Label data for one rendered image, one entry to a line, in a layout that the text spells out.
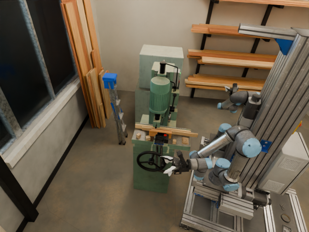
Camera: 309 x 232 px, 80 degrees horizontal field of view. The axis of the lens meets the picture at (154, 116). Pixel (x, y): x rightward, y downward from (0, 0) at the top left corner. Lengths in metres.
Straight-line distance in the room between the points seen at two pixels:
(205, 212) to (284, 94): 1.48
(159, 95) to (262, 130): 0.86
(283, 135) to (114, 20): 3.38
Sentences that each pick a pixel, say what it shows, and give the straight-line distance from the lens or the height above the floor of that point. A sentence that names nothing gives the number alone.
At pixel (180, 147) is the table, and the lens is 1.91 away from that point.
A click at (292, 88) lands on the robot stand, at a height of 1.73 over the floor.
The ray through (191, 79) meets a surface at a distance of 3.82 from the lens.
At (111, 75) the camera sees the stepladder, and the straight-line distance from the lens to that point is 2.55.
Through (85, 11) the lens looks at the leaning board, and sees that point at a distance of 3.37.
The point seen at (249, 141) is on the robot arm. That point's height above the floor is 1.46.
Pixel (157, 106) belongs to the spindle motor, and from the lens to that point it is 1.70.
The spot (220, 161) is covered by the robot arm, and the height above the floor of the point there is 1.04.
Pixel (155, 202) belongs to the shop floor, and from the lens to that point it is 2.54.
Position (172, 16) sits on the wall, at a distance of 3.89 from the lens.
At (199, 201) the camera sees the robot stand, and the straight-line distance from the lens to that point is 2.40.
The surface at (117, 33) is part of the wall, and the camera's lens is 4.08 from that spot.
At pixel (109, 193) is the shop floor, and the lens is 2.62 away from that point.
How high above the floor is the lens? 2.24
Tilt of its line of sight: 37 degrees down
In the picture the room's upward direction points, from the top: 4 degrees clockwise
